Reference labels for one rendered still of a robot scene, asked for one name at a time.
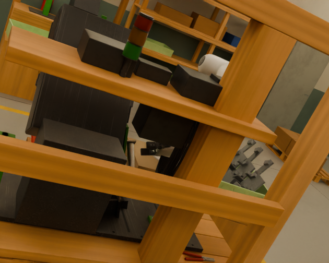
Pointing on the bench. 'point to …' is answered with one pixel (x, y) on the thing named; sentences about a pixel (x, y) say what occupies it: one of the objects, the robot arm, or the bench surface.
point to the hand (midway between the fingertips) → (145, 148)
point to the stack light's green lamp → (131, 51)
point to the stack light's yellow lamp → (137, 37)
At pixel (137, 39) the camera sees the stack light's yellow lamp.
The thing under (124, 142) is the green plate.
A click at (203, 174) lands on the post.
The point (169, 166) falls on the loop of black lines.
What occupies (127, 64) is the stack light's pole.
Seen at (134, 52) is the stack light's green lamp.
